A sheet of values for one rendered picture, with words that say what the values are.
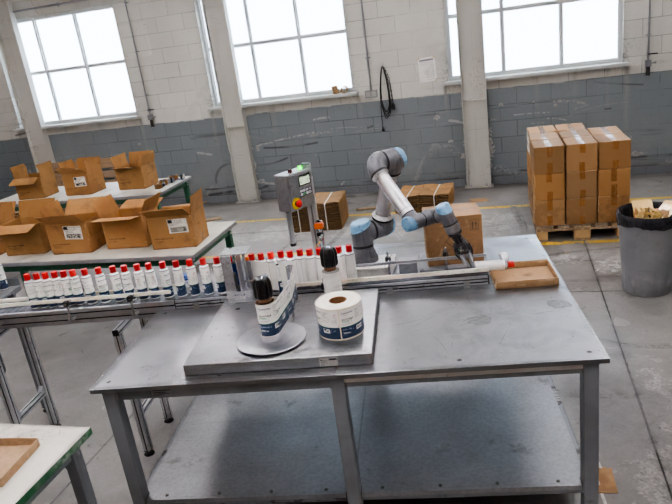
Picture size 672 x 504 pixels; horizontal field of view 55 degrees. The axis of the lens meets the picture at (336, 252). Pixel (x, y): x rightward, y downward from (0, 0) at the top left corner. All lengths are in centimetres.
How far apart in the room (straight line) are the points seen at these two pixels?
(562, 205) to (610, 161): 56
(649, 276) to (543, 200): 153
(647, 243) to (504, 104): 381
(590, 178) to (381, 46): 339
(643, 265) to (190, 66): 640
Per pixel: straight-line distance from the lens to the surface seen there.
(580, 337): 279
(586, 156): 621
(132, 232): 502
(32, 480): 256
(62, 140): 1053
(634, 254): 508
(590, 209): 633
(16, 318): 399
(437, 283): 327
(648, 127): 857
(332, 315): 270
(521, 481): 299
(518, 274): 339
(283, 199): 326
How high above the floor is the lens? 212
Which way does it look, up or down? 19 degrees down
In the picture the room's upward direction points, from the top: 8 degrees counter-clockwise
